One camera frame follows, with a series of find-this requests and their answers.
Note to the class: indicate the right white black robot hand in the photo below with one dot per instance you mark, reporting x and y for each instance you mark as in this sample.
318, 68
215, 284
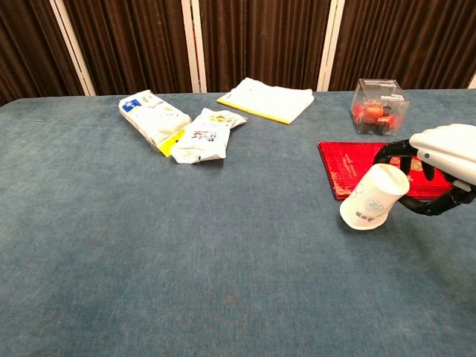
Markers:
450, 152

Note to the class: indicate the white paper cup blue print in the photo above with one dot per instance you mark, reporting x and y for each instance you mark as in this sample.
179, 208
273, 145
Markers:
375, 197

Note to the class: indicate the orange black toy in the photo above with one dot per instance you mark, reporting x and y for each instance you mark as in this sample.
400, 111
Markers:
373, 113

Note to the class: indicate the clear plastic cube box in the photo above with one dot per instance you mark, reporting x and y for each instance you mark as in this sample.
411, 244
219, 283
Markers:
375, 93

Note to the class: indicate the red certificate book gold print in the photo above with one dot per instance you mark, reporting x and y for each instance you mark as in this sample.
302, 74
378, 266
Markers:
346, 163

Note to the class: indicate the brown pleated curtain panel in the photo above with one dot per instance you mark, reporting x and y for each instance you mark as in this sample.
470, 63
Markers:
409, 41
130, 44
264, 41
26, 48

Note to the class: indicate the folded white cloth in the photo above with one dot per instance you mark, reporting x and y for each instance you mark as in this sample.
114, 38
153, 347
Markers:
269, 98

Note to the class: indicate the white snack packet red print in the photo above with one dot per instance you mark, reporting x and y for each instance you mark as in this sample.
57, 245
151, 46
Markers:
204, 143

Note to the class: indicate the white snack packet blue patch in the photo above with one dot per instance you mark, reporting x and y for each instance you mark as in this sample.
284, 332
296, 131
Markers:
154, 117

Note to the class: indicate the white partition frame post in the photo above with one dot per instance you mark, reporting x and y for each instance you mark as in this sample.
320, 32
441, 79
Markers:
472, 82
72, 46
194, 46
331, 46

